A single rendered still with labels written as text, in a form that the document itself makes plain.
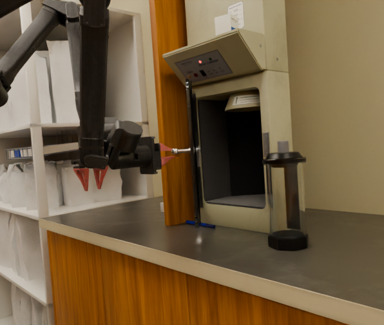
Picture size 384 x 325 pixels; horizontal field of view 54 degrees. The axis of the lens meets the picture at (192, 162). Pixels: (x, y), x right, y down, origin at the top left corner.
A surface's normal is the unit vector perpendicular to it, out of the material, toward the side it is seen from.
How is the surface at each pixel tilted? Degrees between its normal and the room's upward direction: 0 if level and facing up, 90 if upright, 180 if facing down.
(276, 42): 90
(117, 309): 90
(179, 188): 90
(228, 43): 135
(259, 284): 90
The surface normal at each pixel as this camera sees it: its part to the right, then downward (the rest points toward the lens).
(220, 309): -0.74, 0.08
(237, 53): -0.47, 0.76
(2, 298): 0.68, 0.00
